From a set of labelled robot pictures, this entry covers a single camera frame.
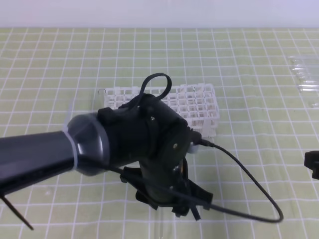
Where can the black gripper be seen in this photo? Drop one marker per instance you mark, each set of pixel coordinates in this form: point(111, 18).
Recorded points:
point(150, 141)

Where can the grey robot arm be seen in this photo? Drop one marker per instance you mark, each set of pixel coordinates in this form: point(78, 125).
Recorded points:
point(84, 146)

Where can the white plastic test tube rack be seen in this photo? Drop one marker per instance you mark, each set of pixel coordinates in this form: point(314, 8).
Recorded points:
point(197, 104)

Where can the glass test tube in rack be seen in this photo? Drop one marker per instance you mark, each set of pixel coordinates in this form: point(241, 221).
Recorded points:
point(101, 98)

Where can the green checkered tablecloth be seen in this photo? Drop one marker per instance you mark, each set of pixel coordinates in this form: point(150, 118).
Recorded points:
point(48, 75)

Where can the clear glass test tube pile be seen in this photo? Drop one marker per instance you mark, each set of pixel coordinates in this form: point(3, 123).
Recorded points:
point(305, 69)

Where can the black zip tie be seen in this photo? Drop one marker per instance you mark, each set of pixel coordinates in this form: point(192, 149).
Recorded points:
point(15, 211)

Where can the black object at right edge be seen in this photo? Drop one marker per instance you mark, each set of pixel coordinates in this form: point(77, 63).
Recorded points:
point(311, 162)

